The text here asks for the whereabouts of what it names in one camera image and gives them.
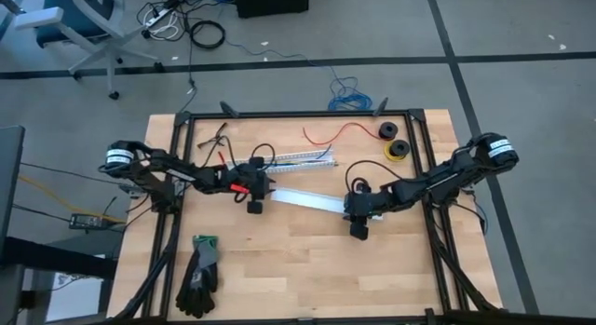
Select black safety glasses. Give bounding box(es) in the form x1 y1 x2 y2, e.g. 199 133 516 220
196 121 230 150

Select white slotted cable duct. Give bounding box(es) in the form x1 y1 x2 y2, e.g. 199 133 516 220
226 149 338 173

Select yellow floor cable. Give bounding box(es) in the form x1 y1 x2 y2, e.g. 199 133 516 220
17 174 128 223

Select black wire spool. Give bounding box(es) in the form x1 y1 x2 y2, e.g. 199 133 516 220
377 120 400 142

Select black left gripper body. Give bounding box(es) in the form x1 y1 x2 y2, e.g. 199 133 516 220
227 156 269 216

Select blue coiled floor cable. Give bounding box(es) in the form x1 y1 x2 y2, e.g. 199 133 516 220
327 74 374 113

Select white power strip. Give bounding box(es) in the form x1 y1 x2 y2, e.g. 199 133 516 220
142 0 182 29

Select grey mesh office chair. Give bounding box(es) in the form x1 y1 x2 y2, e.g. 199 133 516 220
12 0 165 102

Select black glove green cuff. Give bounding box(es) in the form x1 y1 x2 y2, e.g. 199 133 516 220
174 234 221 319

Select black camera cable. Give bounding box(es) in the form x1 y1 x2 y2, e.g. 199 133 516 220
251 142 278 170
344 158 404 194

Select yellow wire spool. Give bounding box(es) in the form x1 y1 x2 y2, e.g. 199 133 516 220
382 138 412 163

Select black side desk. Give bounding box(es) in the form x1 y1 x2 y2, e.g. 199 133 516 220
0 124 118 325

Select black right camera cable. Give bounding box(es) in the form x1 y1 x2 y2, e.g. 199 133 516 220
344 158 404 194

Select loose red wire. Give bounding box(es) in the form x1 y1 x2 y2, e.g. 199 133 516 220
302 121 382 147

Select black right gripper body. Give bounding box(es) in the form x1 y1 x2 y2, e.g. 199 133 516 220
345 183 395 241

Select black power adapter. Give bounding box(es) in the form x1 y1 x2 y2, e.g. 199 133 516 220
68 212 106 233

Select black left camera cable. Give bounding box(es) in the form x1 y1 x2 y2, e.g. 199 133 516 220
251 142 278 170

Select black coiled floor cable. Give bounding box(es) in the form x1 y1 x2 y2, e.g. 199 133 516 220
189 19 227 51

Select black box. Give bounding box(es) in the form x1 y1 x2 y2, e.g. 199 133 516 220
233 0 310 20

